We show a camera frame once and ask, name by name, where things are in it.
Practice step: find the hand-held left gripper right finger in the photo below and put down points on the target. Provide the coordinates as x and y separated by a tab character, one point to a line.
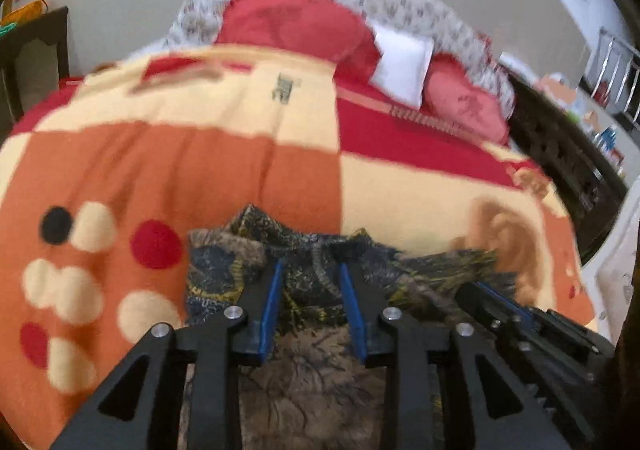
351	312

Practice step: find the metal stair railing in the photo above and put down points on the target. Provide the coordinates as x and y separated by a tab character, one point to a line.
617	75

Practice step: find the white square pillow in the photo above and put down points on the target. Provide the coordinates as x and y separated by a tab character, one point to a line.
402	63

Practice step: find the red heart-shaped pillow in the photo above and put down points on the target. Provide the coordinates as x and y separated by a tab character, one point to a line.
465	103
295	25

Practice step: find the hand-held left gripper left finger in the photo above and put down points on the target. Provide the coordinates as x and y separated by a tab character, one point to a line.
270	312

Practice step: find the dark carved wooden cabinet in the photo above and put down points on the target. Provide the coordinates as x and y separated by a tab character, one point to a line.
560	155

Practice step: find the orange red patchwork blanket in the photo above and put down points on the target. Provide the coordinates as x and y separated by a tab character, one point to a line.
175	170

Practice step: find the pile of assorted small things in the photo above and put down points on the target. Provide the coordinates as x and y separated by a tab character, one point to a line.
595	130

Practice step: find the dark floral patterned shirt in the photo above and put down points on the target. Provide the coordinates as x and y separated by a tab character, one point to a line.
300	380

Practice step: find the dark wooden side table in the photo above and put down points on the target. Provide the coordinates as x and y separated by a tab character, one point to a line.
35	55

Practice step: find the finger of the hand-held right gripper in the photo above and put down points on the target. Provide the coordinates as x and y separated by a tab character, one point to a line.
477	307
505	302

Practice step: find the white upholstered chair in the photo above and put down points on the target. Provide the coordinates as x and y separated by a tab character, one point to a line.
610	270

